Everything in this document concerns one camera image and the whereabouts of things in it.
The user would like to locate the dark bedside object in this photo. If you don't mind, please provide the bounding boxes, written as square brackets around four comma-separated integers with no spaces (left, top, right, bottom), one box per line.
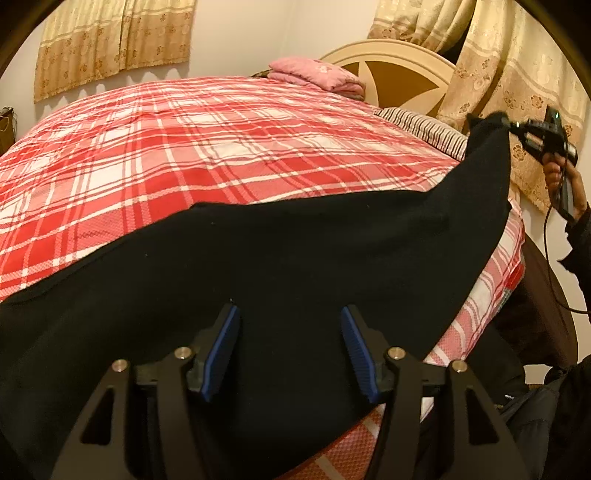
[0,106,17,153]

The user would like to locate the striped pillow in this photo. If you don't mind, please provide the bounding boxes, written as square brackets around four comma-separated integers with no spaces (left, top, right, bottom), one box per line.
[374,107,471,161]

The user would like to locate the red plaid bed sheet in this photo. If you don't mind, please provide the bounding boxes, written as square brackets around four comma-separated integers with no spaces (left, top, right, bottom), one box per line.
[0,76,527,480]

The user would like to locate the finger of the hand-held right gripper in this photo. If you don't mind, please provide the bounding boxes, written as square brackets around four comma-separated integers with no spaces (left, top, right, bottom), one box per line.
[501,117,532,139]

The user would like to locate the black cable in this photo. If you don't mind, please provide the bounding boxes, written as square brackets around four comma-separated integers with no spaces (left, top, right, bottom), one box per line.
[543,203,591,315]

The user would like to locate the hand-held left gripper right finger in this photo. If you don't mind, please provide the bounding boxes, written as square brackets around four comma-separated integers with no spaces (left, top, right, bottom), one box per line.
[339,305,532,480]

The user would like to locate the dark brown bed frame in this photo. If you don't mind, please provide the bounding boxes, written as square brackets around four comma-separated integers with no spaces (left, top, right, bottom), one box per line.
[521,240,581,385]

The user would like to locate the pink folded blanket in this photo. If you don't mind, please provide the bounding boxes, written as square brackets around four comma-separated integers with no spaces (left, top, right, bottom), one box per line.
[268,56,366,99]

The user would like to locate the cream and brown headboard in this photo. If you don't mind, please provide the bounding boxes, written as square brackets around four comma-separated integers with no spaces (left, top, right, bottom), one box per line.
[318,39,458,118]

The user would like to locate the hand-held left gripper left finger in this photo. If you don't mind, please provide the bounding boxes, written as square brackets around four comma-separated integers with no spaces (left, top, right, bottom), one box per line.
[51,302,243,480]

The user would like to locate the person's right hand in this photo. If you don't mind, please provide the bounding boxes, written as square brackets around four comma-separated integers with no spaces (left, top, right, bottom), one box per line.
[542,153,588,219]

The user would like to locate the person's right forearm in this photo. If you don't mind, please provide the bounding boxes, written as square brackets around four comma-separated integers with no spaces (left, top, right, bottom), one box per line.
[558,202,591,278]

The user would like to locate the black pants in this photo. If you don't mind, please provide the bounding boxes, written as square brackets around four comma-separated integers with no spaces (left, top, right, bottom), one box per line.
[0,112,513,480]

